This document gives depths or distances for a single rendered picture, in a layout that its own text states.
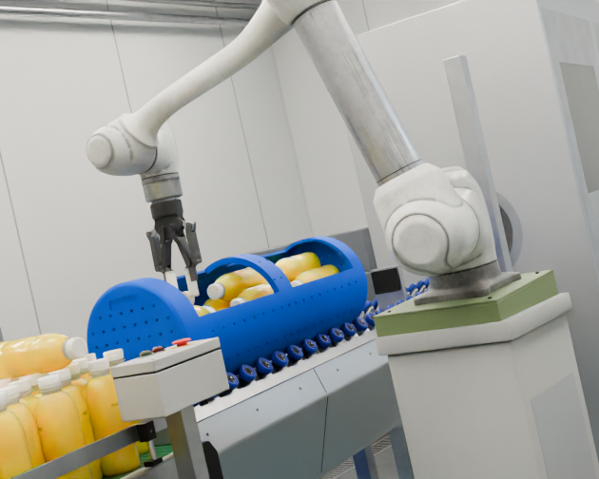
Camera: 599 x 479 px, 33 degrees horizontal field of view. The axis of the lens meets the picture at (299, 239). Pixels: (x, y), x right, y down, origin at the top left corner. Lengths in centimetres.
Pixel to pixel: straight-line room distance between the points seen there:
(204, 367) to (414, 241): 46
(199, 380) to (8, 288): 439
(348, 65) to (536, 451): 85
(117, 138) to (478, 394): 93
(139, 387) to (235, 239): 586
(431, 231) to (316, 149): 638
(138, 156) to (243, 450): 69
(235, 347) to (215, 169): 534
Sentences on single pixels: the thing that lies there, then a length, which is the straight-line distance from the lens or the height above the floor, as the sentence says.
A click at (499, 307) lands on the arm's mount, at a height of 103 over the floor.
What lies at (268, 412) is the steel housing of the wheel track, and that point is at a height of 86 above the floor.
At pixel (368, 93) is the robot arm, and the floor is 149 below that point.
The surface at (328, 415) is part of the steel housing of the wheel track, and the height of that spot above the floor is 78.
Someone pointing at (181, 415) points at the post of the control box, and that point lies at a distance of 185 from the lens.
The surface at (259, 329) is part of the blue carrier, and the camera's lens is 238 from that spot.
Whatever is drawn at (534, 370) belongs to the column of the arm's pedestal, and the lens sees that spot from 214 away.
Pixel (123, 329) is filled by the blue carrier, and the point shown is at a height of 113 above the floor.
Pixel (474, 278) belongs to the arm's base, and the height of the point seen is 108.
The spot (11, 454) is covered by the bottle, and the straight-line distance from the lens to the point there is 171.
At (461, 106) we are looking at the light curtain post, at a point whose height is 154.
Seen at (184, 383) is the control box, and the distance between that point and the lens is 181.
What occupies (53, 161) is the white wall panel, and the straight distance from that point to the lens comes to 656.
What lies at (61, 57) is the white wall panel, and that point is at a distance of 683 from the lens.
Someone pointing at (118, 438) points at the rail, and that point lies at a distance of 187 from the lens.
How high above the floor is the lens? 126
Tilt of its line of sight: 1 degrees down
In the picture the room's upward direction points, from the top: 12 degrees counter-clockwise
